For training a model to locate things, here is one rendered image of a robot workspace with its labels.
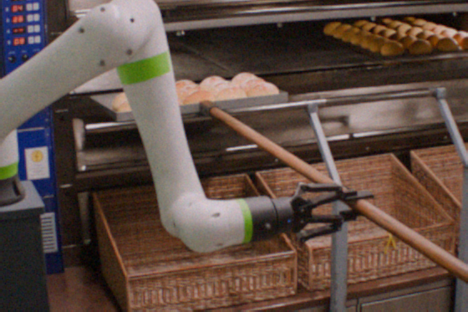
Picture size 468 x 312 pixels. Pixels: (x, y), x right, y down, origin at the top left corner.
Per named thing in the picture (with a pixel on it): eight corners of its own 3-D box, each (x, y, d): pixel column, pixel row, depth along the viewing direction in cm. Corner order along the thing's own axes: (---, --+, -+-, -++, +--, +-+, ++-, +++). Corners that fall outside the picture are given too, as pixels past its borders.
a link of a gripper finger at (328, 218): (300, 217, 213) (298, 224, 213) (347, 218, 217) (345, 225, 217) (292, 212, 216) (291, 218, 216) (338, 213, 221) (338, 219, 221)
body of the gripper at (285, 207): (262, 192, 215) (303, 186, 218) (262, 230, 217) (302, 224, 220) (277, 203, 208) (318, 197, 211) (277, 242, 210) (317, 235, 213)
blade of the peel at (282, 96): (287, 101, 319) (287, 92, 319) (116, 121, 300) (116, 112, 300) (245, 79, 352) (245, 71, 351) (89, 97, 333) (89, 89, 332)
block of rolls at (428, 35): (320, 33, 440) (320, 21, 439) (414, 27, 456) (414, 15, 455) (386, 58, 385) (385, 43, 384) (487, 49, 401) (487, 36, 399)
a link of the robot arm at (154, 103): (129, 86, 205) (180, 70, 209) (115, 83, 216) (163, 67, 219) (176, 252, 213) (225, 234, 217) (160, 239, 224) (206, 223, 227)
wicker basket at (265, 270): (95, 266, 348) (89, 191, 340) (249, 245, 365) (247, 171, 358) (127, 323, 303) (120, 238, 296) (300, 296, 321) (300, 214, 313)
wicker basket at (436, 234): (252, 244, 366) (251, 171, 359) (390, 221, 385) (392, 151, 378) (308, 294, 322) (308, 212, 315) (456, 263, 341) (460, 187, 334)
